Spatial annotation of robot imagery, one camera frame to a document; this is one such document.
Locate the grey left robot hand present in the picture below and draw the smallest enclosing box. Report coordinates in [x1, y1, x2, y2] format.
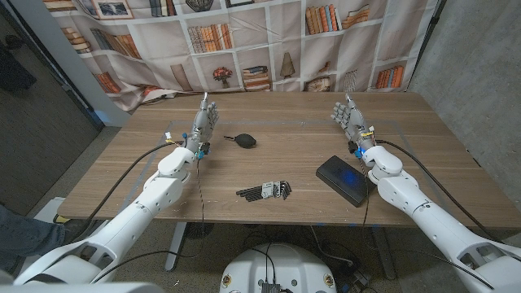
[185, 92, 221, 154]

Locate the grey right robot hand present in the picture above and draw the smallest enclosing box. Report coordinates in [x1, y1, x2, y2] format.
[330, 93, 377, 154]

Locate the black rubber air blower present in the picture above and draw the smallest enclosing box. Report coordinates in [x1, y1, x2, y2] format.
[223, 133, 258, 150]

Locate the black rectangular case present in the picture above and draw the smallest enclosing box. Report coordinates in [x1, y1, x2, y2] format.
[315, 155, 377, 208]

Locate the black hex key set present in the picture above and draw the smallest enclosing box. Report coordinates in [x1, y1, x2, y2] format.
[235, 180, 293, 203]

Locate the printed bookshelf backdrop cloth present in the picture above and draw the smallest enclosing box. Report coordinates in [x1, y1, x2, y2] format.
[42, 0, 441, 112]

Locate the black round floor base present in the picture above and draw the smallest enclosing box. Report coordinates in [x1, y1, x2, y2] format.
[184, 222, 216, 240]

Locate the black backdrop stand pole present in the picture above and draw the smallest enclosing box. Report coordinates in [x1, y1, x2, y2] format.
[406, 0, 448, 93]

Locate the grey metal table leg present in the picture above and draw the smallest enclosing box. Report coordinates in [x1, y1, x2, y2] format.
[370, 225, 397, 281]
[164, 221, 189, 273]

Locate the floor power strip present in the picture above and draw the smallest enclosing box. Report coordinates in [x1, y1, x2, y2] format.
[344, 269, 372, 293]

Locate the white robot torso base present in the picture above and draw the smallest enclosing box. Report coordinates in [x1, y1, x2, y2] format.
[219, 243, 338, 293]

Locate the person in blue jeans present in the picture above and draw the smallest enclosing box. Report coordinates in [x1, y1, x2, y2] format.
[0, 203, 67, 272]

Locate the thin braided left arm cable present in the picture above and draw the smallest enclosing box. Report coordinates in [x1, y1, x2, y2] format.
[90, 155, 207, 284]

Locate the thin braided arm cable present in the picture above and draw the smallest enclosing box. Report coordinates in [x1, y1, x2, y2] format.
[90, 155, 207, 284]
[357, 155, 496, 291]

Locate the thin braided right arm cable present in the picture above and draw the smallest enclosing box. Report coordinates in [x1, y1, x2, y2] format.
[357, 155, 496, 291]

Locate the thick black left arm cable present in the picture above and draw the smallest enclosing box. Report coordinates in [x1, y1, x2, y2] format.
[71, 139, 185, 242]

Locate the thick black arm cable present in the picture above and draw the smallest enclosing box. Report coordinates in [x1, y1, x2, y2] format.
[71, 139, 185, 242]
[374, 138, 504, 246]

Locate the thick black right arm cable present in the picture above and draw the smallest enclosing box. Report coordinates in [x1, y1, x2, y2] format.
[374, 138, 504, 246]

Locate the grey floor cable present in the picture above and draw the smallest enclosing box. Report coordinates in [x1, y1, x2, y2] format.
[310, 225, 356, 268]

